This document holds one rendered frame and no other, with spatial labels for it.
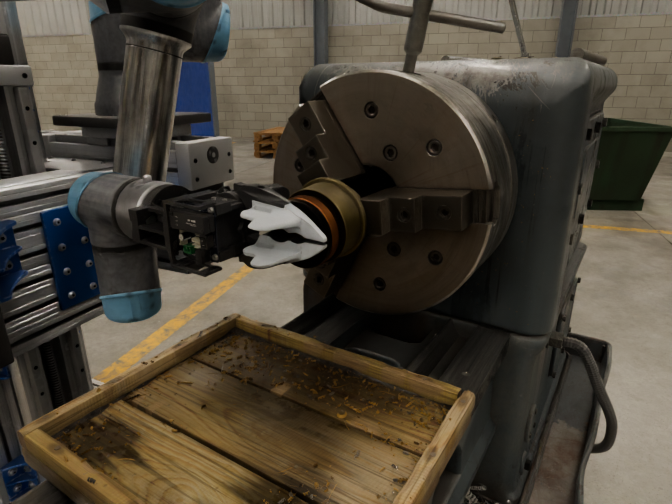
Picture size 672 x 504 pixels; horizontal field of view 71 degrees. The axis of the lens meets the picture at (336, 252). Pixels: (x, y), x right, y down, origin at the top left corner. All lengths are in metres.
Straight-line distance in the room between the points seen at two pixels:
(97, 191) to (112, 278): 0.11
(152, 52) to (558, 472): 0.98
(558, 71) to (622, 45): 10.25
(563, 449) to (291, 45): 10.90
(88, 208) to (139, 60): 0.22
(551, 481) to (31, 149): 1.12
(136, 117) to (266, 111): 11.06
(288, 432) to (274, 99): 11.27
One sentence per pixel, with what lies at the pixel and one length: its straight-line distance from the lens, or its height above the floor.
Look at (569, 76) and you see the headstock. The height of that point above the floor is 1.23.
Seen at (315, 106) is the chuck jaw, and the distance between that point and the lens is 0.60.
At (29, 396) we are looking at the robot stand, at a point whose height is 0.64.
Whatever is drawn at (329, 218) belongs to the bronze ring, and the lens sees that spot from 0.47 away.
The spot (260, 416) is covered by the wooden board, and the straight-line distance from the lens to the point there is 0.54.
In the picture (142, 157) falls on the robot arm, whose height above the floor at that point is 1.12.
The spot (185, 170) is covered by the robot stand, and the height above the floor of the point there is 1.07.
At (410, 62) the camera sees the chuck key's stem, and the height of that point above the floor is 1.25.
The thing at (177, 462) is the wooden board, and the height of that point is 0.88.
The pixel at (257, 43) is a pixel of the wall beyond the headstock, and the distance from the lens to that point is 11.85.
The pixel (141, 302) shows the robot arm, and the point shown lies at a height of 0.95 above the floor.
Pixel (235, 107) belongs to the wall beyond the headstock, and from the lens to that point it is 12.13.
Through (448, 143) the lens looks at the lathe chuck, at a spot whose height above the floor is 1.16.
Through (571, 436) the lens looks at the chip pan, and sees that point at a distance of 1.15.
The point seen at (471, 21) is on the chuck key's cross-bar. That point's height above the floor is 1.29.
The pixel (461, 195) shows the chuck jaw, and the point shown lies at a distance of 0.52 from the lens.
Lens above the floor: 1.22
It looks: 20 degrees down
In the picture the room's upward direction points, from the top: straight up
